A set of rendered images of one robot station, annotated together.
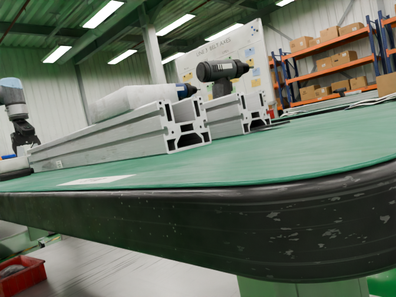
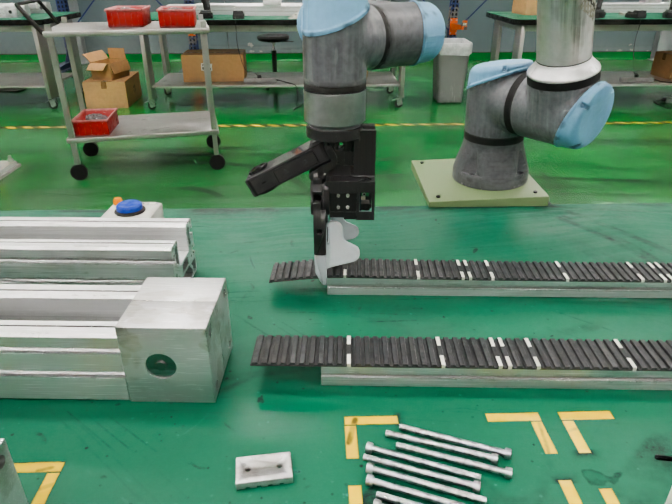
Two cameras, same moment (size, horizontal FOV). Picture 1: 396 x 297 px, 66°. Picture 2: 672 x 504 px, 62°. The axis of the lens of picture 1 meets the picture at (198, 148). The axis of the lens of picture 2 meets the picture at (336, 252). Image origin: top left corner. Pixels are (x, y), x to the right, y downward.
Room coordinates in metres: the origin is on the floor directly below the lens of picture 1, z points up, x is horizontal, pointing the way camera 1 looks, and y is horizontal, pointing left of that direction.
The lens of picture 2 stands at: (1.73, 0.19, 1.19)
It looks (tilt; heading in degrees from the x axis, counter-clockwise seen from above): 27 degrees down; 133
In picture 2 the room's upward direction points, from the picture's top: straight up
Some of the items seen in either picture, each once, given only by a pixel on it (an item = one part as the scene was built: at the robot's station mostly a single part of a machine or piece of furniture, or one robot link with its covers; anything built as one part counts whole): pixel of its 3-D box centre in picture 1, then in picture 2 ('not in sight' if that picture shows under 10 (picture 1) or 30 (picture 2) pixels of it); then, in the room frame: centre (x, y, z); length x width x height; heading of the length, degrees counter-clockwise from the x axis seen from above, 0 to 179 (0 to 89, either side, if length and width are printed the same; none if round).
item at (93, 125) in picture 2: not in sight; (133, 86); (-1.71, 1.96, 0.50); 1.03 x 0.55 x 1.01; 57
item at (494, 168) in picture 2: not in sight; (491, 153); (1.20, 1.20, 0.85); 0.15 x 0.15 x 0.10
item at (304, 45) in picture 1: (332, 79); not in sight; (9.81, -4.67, 1.58); 2.83 x 0.98 x 3.15; 45
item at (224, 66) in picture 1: (233, 95); not in sight; (0.93, -0.14, 0.89); 0.20 x 0.08 x 0.22; 119
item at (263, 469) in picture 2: not in sight; (264, 470); (1.43, 0.41, 0.78); 0.05 x 0.03 x 0.01; 52
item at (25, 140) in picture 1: (21, 131); (340, 171); (1.26, 0.69, 0.95); 0.09 x 0.08 x 0.12; 42
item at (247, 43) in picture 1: (227, 112); not in sight; (4.14, -0.49, 0.97); 1.50 x 0.50 x 1.95; 45
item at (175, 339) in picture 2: not in sight; (182, 331); (1.25, 0.44, 0.83); 0.12 x 0.09 x 0.10; 132
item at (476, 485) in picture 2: not in sight; (420, 471); (1.54, 0.50, 0.78); 0.11 x 0.01 x 0.01; 24
